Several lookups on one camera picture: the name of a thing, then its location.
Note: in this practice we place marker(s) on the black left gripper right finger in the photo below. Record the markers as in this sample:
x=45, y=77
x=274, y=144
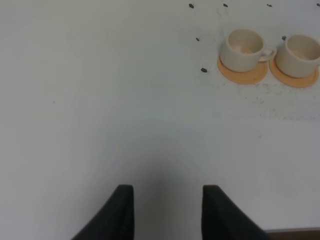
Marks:
x=223, y=220

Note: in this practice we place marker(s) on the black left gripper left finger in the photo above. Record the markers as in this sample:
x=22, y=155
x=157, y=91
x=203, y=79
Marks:
x=115, y=220

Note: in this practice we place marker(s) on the left orange coaster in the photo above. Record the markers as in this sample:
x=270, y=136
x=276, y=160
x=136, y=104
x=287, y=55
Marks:
x=244, y=78

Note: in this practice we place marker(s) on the orange coaster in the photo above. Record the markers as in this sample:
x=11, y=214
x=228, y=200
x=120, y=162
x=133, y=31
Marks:
x=303, y=82
x=244, y=78

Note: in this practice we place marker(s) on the right orange coaster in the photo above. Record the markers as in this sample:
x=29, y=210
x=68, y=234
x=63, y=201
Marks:
x=303, y=82

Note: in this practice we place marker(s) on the left white teacup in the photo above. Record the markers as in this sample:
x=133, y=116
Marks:
x=243, y=49

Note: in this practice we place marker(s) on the white teacup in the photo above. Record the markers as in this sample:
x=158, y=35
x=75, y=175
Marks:
x=243, y=49
x=299, y=56

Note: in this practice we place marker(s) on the right white teacup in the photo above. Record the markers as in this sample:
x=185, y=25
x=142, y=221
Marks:
x=299, y=56

